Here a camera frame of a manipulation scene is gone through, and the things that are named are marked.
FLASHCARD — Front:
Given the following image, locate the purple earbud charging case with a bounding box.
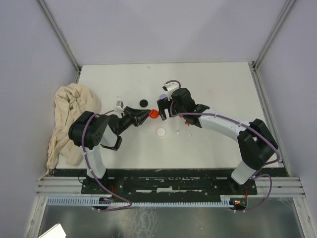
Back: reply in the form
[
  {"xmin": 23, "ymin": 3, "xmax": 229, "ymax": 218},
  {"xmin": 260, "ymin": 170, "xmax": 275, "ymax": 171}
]
[{"xmin": 159, "ymin": 94, "xmax": 167, "ymax": 100}]

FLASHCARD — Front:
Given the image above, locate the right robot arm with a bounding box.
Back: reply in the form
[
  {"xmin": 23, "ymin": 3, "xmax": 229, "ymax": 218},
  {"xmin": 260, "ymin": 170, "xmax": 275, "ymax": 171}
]
[{"xmin": 157, "ymin": 82, "xmax": 280, "ymax": 194}]

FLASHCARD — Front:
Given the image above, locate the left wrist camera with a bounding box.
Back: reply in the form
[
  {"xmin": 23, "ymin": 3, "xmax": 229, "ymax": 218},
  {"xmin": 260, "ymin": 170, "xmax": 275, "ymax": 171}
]
[{"xmin": 115, "ymin": 101, "xmax": 124, "ymax": 112}]

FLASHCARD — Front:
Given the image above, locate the white paper sheet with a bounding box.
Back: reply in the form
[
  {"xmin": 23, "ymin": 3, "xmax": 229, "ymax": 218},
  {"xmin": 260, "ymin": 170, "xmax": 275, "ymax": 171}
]
[{"xmin": 39, "ymin": 224, "xmax": 67, "ymax": 238}]

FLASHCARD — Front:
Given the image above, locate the white earbud charging case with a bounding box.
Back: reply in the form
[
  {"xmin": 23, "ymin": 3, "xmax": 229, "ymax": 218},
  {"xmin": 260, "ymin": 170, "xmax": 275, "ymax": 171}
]
[{"xmin": 156, "ymin": 128, "xmax": 166, "ymax": 137}]

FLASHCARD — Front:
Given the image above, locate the white slotted cable duct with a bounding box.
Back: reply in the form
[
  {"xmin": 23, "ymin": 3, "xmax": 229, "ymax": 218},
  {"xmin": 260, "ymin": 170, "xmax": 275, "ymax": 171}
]
[{"xmin": 47, "ymin": 195, "xmax": 246, "ymax": 207}]

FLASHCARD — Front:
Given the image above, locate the cream crumpled cloth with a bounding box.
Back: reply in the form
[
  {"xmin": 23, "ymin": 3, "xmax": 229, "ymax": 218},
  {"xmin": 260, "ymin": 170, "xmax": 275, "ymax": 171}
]
[{"xmin": 45, "ymin": 83, "xmax": 102, "ymax": 175}]

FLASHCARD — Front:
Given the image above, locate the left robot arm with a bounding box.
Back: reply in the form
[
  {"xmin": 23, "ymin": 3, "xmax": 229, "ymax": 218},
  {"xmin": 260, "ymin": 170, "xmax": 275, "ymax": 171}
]
[{"xmin": 68, "ymin": 107, "xmax": 150, "ymax": 193}]

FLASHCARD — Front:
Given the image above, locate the orange earbud charging case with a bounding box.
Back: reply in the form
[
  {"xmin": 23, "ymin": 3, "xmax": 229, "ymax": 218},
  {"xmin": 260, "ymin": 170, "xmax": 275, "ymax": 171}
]
[{"xmin": 149, "ymin": 109, "xmax": 159, "ymax": 119}]

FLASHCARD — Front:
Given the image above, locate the right aluminium corner post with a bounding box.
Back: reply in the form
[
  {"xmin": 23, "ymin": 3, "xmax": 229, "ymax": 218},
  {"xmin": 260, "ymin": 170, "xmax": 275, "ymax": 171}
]
[{"xmin": 252, "ymin": 0, "xmax": 298, "ymax": 71}]

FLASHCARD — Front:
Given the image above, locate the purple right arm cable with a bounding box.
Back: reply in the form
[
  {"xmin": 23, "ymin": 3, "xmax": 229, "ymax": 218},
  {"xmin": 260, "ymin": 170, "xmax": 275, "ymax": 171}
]
[{"xmin": 164, "ymin": 79, "xmax": 282, "ymax": 212}]

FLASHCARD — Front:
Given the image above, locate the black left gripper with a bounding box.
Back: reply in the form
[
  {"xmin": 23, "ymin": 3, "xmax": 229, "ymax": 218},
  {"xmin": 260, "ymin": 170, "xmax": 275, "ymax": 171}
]
[{"xmin": 117, "ymin": 106, "xmax": 152, "ymax": 135}]

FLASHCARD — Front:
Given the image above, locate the aluminium corner post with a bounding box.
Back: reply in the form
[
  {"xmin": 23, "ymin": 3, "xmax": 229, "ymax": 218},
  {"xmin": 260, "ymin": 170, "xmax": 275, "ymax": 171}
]
[
  {"xmin": 252, "ymin": 0, "xmax": 298, "ymax": 71},
  {"xmin": 36, "ymin": 0, "xmax": 82, "ymax": 75}
]

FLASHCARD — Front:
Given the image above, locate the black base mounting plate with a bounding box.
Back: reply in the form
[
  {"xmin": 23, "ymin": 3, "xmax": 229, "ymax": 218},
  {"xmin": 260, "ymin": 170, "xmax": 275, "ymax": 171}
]
[{"xmin": 81, "ymin": 178, "xmax": 257, "ymax": 202}]

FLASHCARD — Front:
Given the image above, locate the left aluminium corner post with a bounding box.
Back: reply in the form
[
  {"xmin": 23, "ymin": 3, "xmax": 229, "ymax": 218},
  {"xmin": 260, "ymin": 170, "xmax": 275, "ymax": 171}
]
[{"xmin": 36, "ymin": 0, "xmax": 82, "ymax": 75}]

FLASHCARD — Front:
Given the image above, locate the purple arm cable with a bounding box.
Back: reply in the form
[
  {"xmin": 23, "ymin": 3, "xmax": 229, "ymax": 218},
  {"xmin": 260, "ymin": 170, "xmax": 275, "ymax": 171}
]
[
  {"xmin": 81, "ymin": 109, "xmax": 133, "ymax": 212},
  {"xmin": 164, "ymin": 79, "xmax": 282, "ymax": 212}
]

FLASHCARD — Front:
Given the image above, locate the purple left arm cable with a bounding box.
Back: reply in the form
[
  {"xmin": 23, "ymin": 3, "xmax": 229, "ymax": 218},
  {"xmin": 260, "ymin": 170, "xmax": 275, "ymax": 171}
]
[{"xmin": 81, "ymin": 109, "xmax": 133, "ymax": 212}]

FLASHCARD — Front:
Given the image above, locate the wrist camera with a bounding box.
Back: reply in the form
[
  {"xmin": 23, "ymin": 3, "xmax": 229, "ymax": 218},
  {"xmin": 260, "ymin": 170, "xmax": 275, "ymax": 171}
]
[
  {"xmin": 162, "ymin": 82, "xmax": 180, "ymax": 101},
  {"xmin": 115, "ymin": 101, "xmax": 124, "ymax": 112}
]

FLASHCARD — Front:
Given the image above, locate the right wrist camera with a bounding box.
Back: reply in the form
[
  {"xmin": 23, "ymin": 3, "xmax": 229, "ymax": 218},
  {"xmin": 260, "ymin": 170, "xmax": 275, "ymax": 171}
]
[{"xmin": 162, "ymin": 82, "xmax": 180, "ymax": 101}]

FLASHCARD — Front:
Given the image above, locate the black earbud charging case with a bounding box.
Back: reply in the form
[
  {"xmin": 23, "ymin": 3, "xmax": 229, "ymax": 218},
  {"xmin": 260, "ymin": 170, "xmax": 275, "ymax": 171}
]
[{"xmin": 139, "ymin": 99, "xmax": 148, "ymax": 108}]

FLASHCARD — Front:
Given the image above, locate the aluminium frame rail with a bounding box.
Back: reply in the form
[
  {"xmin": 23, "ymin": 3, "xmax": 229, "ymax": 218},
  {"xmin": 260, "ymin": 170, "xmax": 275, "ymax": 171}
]
[{"xmin": 37, "ymin": 177, "xmax": 305, "ymax": 197}]

